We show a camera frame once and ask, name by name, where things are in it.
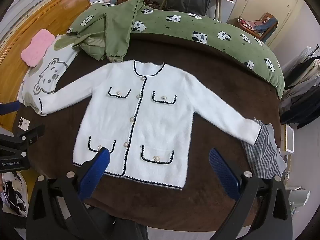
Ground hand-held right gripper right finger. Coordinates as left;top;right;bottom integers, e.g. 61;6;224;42
209;148;293;240

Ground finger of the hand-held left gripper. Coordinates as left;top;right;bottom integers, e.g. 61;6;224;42
0;101;21;117
0;124;46;146

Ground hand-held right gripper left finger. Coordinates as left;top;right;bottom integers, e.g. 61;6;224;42
26;147;111;240

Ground white fluffy towel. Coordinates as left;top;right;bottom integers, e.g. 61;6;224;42
39;60;263;190

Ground hanging clothes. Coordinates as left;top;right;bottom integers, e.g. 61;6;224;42
280;45;320;130

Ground pile of clothes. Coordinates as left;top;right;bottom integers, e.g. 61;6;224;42
240;15;278;33

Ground small white device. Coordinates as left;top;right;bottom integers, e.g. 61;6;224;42
17;116;32;130

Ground striped cloth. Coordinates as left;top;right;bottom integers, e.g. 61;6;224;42
241;117;287;180

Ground bear print pillow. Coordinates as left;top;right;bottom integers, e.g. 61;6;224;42
20;34;80;117

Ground pink fluffy cloth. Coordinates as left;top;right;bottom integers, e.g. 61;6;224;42
21;29;55;68

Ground white mug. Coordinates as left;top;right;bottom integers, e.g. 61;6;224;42
290;189;312;207

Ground wooden headboard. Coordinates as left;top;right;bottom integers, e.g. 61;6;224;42
0;0;92;100

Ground green jacket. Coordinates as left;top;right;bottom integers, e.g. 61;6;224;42
72;0;145;63

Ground green panda print blanket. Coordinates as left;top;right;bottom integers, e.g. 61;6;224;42
66;1;285;98

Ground wooden stool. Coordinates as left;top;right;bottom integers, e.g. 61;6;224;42
237;12;279;40

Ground white charger with cables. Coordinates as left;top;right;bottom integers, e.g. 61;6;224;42
5;171;28;217

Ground white picture frame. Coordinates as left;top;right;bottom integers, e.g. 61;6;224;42
282;125;294;153

